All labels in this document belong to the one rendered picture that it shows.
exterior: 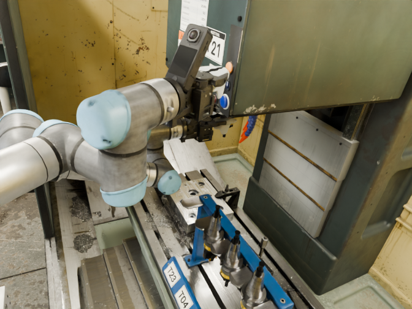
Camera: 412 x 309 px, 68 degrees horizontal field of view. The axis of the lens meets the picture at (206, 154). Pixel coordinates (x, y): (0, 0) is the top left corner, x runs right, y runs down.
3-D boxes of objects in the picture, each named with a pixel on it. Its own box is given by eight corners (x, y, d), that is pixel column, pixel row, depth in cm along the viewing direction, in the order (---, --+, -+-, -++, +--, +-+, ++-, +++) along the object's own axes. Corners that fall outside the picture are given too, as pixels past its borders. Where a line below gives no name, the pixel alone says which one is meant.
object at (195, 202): (184, 210, 104) (185, 208, 103) (179, 201, 108) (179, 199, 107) (203, 206, 107) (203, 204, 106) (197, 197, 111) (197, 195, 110)
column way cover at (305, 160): (312, 241, 141) (351, 143, 116) (254, 183, 177) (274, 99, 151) (320, 238, 144) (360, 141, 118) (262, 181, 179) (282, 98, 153)
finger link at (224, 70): (223, 91, 71) (201, 100, 64) (227, 65, 68) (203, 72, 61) (235, 95, 69) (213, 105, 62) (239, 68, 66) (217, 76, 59)
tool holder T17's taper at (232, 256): (242, 262, 85) (246, 245, 82) (228, 267, 83) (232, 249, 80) (234, 251, 88) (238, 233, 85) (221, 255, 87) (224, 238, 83)
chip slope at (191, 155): (99, 247, 160) (95, 209, 147) (81, 177, 210) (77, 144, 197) (241, 209, 199) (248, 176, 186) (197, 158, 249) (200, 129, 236)
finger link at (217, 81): (214, 77, 65) (190, 85, 58) (214, 68, 64) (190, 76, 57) (233, 83, 63) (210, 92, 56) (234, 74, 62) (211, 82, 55)
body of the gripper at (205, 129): (204, 131, 116) (175, 135, 111) (206, 110, 112) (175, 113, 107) (213, 140, 111) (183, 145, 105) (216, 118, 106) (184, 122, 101)
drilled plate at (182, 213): (186, 232, 132) (187, 224, 129) (164, 193, 153) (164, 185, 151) (232, 220, 142) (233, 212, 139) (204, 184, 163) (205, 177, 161)
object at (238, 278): (235, 290, 79) (235, 289, 79) (225, 274, 83) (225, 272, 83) (257, 282, 82) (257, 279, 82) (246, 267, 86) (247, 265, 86)
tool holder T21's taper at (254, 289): (266, 293, 77) (271, 275, 74) (254, 302, 75) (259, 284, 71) (254, 280, 80) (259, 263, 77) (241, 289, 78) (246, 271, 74)
